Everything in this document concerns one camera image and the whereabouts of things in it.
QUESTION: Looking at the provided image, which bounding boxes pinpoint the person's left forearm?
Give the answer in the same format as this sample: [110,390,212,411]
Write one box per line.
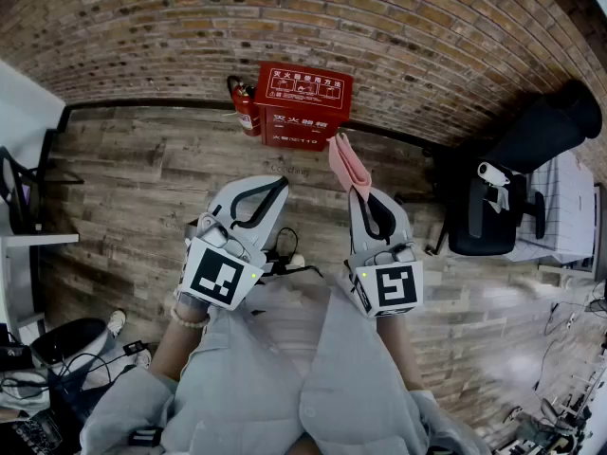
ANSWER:
[147,300,212,383]

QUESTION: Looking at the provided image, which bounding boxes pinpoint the red fire extinguisher box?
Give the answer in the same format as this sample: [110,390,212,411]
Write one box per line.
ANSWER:
[252,62,355,154]

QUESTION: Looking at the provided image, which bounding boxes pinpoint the person's right forearm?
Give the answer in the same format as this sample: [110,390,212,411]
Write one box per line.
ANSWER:
[376,311,426,392]

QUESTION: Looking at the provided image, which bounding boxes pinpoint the black striped strap buckle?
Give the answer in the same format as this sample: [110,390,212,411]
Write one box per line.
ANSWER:
[128,426,161,448]

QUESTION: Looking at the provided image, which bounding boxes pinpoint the red fire extinguisher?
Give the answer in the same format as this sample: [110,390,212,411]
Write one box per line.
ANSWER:
[226,74,263,138]

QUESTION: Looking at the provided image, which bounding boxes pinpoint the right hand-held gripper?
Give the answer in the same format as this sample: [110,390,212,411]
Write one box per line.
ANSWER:
[336,185,425,320]

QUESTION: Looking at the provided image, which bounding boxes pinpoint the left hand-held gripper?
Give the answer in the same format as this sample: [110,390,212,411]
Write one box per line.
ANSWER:
[175,175,291,311]

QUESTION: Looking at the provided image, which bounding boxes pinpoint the white bead bracelet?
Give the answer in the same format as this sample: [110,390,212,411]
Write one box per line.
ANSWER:
[169,303,212,330]

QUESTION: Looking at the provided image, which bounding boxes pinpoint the grey black swivel chair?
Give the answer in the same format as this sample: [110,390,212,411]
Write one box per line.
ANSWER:
[30,318,109,368]

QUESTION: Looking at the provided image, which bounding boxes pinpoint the person's white trousers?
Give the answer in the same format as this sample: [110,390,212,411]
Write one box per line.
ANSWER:
[250,272,333,367]

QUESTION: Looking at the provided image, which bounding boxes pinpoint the white desk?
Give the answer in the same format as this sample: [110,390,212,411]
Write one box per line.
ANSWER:
[0,232,81,336]

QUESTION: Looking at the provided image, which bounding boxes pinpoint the pink wiping cloth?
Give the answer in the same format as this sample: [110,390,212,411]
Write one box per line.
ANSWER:
[327,132,372,203]

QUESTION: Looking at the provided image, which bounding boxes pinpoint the long black cable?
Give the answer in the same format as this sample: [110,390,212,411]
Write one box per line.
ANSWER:
[263,227,324,279]

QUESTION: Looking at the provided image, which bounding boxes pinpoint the black monitor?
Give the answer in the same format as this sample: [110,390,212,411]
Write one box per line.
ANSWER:
[0,145,44,236]

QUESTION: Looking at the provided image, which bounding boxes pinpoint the black printed bag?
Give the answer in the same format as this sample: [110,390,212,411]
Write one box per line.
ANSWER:
[0,408,65,455]

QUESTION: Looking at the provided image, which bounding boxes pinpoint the white security camera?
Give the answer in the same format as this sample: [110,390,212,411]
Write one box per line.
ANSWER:
[476,161,512,188]

